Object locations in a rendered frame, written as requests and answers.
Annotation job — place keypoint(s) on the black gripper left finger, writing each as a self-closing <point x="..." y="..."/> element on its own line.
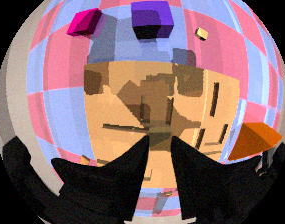
<point x="119" y="181"/>

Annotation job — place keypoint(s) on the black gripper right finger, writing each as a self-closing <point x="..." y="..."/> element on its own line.
<point x="200" y="179"/>

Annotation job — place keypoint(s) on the small pink flat block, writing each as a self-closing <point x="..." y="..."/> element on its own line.
<point x="84" y="22"/>

